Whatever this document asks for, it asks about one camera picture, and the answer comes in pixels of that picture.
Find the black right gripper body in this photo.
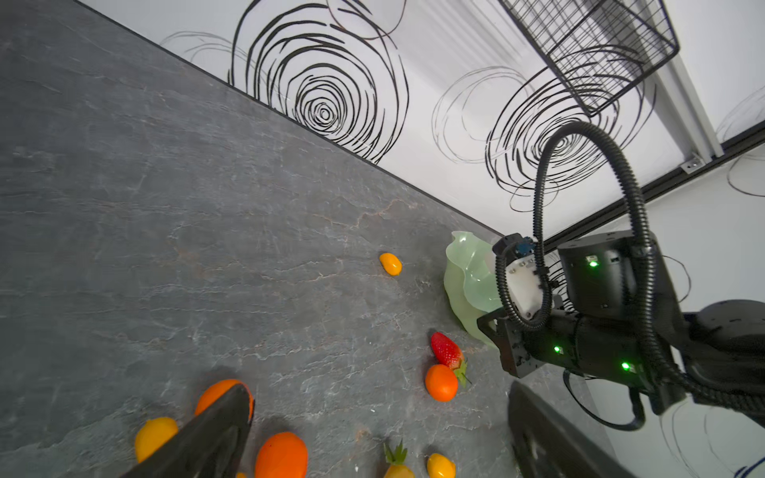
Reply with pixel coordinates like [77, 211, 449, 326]
[477, 309, 577, 378]

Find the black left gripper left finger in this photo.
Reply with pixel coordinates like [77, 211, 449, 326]
[125, 384, 254, 477]

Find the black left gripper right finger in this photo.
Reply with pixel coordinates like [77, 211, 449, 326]
[508, 380, 633, 477]

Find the green wavy fruit bowl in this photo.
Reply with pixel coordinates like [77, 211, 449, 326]
[443, 231, 501, 350]

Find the red strawberry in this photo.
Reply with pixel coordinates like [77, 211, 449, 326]
[384, 441, 416, 478]
[430, 332, 470, 386]

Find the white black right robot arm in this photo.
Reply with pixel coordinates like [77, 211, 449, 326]
[477, 230, 764, 431]

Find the yellow kumquat near bowl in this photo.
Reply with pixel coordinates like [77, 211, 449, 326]
[379, 253, 402, 277]

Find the small orange far left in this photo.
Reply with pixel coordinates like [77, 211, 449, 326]
[194, 378, 254, 419]

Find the yellow kumquat right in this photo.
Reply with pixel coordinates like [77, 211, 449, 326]
[426, 453, 456, 478]

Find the small orange beside strawberry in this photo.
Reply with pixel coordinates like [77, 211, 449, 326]
[424, 364, 459, 402]

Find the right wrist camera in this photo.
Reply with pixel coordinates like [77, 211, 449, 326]
[492, 233, 543, 322]

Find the aluminium wall rail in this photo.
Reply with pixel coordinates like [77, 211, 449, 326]
[638, 0, 725, 174]

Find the black wire wall basket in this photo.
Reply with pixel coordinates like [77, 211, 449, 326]
[500, 0, 679, 117]

